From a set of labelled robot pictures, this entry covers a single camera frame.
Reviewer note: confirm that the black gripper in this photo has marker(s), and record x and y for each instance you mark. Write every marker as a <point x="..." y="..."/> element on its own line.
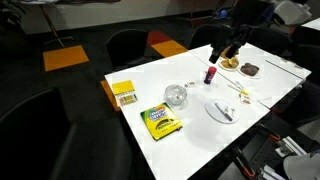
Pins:
<point x="233" y="33"/>

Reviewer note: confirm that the clear glass bowl lid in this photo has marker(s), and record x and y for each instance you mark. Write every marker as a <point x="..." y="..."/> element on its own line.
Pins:
<point x="175" y="89"/>

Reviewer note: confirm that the Franka robot arm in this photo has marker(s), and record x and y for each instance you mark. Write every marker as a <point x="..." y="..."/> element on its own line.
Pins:
<point x="251" y="13"/>

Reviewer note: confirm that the clear glass bowl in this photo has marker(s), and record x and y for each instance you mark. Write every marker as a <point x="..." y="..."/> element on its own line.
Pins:
<point x="176" y="101"/>

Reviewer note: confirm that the yellow pastry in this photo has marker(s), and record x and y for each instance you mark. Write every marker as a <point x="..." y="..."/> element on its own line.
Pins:
<point x="230" y="62"/>

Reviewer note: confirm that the white plate with yellow pastries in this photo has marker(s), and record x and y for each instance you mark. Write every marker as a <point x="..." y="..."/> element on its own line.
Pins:
<point x="229" y="67"/>

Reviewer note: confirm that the red and purple bottle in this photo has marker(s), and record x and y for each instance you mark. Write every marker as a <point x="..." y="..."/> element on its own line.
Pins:
<point x="210" y="75"/>

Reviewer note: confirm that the chocolate donut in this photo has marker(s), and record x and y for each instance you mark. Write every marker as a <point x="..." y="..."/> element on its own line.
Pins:
<point x="249" y="69"/>

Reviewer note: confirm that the white plate with chocolate donut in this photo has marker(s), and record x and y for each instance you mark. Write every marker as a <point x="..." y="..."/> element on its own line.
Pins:
<point x="250" y="74"/>

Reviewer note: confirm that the white plastic utensil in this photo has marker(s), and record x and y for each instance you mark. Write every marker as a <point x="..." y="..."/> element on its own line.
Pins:
<point x="238" y="84"/>

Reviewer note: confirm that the blue object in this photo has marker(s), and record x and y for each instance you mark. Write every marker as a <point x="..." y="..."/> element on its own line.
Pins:
<point x="222" y="13"/>

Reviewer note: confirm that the black office chair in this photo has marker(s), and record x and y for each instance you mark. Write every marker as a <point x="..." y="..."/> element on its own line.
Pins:
<point x="128" y="48"/>
<point x="271" y="40"/>
<point x="305" y="86"/>

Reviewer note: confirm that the small silver fork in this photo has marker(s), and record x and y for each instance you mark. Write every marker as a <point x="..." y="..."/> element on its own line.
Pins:
<point x="230" y="111"/>

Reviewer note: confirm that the white plate with cutlery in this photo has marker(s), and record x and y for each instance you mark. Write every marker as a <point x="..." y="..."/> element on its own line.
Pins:
<point x="216" y="115"/>

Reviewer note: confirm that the white machine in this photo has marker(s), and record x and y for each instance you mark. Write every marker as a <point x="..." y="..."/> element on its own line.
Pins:
<point x="291" y="11"/>

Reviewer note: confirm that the black orange clamp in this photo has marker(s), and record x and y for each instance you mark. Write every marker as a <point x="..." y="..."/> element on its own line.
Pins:
<point x="268" y="131"/>
<point x="245" y="163"/>

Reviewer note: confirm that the yellow green Crayola marker box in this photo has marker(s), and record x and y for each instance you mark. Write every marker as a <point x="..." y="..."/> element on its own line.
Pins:
<point x="161" y="120"/>

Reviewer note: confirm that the yellow pack of coloured markers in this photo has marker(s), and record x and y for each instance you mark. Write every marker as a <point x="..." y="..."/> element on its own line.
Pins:
<point x="124" y="92"/>

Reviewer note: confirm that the aluminium rails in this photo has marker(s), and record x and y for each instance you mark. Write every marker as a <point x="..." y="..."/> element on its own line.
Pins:
<point x="290" y="146"/>

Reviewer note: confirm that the grey white cover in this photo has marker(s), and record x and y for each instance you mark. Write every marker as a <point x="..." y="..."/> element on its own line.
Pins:
<point x="301" y="166"/>

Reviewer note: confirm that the metal table stand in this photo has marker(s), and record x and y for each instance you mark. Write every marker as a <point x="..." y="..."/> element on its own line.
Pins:
<point x="53" y="28"/>

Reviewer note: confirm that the large black chair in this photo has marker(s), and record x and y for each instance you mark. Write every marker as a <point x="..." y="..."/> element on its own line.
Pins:
<point x="50" y="143"/>

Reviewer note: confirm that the dark potted plant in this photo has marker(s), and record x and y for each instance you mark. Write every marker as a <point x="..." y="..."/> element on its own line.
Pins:
<point x="10" y="13"/>

